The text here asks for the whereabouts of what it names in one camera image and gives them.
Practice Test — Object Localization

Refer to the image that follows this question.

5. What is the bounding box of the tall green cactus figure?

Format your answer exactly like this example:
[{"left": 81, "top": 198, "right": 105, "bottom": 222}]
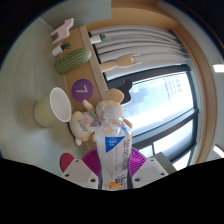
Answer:
[{"left": 54, "top": 47, "right": 93, "bottom": 75}]

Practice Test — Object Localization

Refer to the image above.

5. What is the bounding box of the wooden hand figure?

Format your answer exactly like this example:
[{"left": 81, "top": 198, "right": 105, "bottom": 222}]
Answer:
[{"left": 99, "top": 52, "right": 142, "bottom": 73}]

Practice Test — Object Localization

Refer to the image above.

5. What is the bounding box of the grey window curtain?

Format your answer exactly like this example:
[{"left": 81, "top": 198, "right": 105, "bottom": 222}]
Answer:
[{"left": 88, "top": 24, "right": 191, "bottom": 83}]

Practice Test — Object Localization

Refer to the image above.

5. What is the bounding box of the plush mouse toy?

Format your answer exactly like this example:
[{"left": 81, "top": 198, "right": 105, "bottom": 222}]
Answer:
[{"left": 68, "top": 87, "right": 134, "bottom": 147}]

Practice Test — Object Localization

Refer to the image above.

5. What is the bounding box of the small potted plant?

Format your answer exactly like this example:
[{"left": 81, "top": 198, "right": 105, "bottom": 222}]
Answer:
[
  {"left": 51, "top": 42, "right": 72, "bottom": 57},
  {"left": 88, "top": 33, "right": 108, "bottom": 45}
]

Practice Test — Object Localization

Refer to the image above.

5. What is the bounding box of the round purple number sign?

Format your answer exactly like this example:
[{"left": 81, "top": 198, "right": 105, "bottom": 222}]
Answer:
[{"left": 71, "top": 78, "right": 94, "bottom": 103}]

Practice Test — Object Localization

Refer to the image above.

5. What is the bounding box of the wooden desk ledge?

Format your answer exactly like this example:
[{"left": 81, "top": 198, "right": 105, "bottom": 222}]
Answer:
[{"left": 61, "top": 25, "right": 109, "bottom": 151}]

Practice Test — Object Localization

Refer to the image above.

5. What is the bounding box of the flat round red coaster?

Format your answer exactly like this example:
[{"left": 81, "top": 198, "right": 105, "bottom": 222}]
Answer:
[{"left": 59, "top": 152, "right": 76, "bottom": 173}]

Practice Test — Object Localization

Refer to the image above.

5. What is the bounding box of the grey-green desk partition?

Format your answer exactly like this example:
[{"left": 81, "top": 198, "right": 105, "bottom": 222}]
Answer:
[
  {"left": 39, "top": 0, "right": 113, "bottom": 31},
  {"left": 153, "top": 152, "right": 178, "bottom": 174}
]

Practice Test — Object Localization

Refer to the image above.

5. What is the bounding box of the clear plastic water bottle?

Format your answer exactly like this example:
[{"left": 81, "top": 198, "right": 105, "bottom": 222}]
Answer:
[{"left": 94, "top": 105, "right": 134, "bottom": 192}]

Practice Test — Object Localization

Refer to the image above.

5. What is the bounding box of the black cat figure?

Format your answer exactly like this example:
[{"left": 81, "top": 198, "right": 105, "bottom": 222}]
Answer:
[{"left": 114, "top": 77, "right": 134, "bottom": 101}]

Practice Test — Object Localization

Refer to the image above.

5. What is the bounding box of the pink toy horse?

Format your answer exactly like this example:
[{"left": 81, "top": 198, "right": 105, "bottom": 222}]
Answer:
[{"left": 49, "top": 17, "right": 75, "bottom": 45}]

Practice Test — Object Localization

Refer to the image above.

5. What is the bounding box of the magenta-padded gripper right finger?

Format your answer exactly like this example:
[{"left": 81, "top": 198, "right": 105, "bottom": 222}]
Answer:
[{"left": 128, "top": 147, "right": 169, "bottom": 189}]

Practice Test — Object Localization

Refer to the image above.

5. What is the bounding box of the pale yellow cup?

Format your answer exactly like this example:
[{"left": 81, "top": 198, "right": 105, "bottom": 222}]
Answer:
[{"left": 33, "top": 86, "right": 73, "bottom": 128}]

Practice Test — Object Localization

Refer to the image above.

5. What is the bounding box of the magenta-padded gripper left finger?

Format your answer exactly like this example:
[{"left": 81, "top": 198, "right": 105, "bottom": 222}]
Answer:
[{"left": 60, "top": 148, "right": 99, "bottom": 190}]

